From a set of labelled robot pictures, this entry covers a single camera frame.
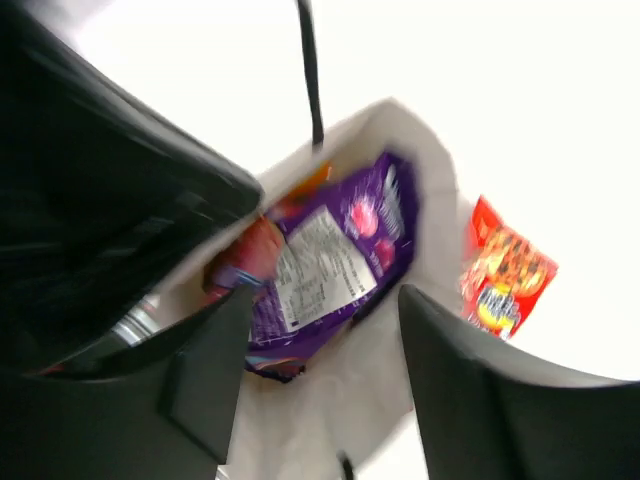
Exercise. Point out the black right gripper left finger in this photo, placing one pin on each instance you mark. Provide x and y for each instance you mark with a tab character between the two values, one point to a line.
162	410

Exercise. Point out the red peanut snack packet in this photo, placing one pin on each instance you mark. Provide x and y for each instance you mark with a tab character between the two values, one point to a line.
505	274

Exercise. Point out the orange Fox's fruits candy bag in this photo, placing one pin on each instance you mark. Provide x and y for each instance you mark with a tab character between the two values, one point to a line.
307	188

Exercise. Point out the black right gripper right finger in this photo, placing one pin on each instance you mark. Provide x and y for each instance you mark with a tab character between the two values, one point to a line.
487	410

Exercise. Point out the purple Fox's candy bag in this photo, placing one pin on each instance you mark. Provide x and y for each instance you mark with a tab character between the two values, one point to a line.
318	265

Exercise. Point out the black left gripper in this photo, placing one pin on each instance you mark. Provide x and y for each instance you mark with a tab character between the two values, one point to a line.
101	197

